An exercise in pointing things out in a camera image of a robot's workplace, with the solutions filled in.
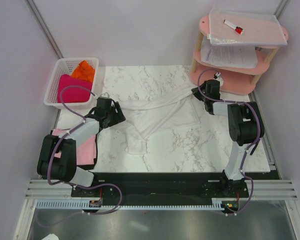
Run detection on white t shirt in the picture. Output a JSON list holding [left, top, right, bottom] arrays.
[[114, 84, 200, 155]]

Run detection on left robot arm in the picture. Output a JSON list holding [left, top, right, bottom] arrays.
[[36, 97, 126, 197]]

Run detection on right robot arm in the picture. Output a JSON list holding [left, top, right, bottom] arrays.
[[191, 79, 265, 197]]

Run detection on pink three tier shelf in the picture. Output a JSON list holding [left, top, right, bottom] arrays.
[[190, 14, 289, 95]]

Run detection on magenta folded t shirt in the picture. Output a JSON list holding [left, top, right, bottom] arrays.
[[57, 74, 92, 103]]

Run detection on printed paper sheets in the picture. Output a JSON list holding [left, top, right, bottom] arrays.
[[200, 45, 258, 69]]

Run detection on pink folded t shirt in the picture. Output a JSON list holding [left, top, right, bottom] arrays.
[[51, 128, 97, 166]]

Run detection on orange t shirt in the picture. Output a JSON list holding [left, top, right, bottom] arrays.
[[70, 60, 95, 83]]

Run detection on white plastic basket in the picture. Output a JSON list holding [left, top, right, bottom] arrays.
[[43, 57, 99, 109]]

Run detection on red white marker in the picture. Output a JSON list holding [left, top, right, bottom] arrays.
[[223, 19, 244, 35]]

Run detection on translucent document folder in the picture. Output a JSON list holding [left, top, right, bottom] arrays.
[[207, 7, 288, 47]]

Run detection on white crumpled paper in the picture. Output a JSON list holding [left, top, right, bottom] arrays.
[[41, 233, 59, 240]]

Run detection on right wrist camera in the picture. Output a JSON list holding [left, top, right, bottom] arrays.
[[213, 72, 224, 87]]

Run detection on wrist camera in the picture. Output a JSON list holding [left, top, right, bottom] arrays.
[[92, 92, 110, 99], [213, 72, 224, 87]]

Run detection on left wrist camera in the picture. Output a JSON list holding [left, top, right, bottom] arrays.
[[92, 92, 110, 99]]

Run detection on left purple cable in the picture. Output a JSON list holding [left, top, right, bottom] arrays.
[[34, 84, 123, 228]]

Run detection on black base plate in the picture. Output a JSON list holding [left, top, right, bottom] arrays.
[[70, 170, 279, 206]]

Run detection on white slotted cable duct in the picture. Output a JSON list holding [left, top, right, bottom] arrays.
[[35, 199, 226, 211]]

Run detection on aluminium rail frame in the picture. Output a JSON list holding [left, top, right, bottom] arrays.
[[14, 179, 300, 240]]

